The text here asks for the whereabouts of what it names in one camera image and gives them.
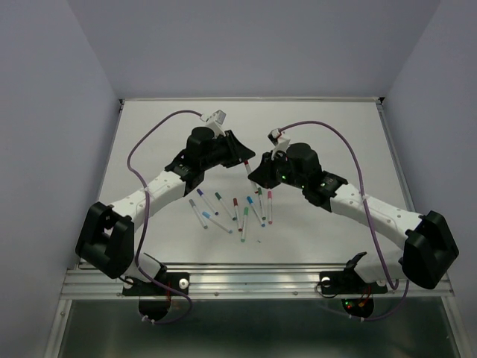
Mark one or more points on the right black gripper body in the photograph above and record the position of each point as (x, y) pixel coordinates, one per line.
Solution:
(288, 177)

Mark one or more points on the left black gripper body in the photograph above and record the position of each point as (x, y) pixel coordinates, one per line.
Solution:
(218, 156)

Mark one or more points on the pink cap pen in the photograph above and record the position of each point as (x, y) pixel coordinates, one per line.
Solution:
(270, 207)

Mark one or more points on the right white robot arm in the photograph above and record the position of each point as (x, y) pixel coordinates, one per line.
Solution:
(425, 247)

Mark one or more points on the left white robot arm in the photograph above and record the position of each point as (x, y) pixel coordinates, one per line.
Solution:
(107, 239)

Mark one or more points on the purple cap pen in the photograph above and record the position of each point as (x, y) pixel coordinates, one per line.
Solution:
(207, 202)

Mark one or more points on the dark red cap pen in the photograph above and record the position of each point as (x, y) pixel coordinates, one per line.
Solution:
(237, 214)

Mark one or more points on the dark green cap pen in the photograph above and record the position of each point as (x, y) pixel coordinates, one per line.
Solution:
(224, 205)

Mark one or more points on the light blue cap pen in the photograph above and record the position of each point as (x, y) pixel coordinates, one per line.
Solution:
(217, 223)

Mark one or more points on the grey cap pen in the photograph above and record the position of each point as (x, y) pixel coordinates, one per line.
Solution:
(198, 214)

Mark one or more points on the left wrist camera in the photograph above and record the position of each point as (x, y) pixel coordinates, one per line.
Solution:
(214, 122)

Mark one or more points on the aluminium front rail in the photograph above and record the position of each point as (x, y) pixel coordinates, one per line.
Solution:
(210, 282)

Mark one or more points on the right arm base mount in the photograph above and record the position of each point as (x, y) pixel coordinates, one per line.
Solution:
(358, 296)

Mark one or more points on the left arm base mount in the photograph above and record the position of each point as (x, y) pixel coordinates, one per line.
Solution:
(156, 283)

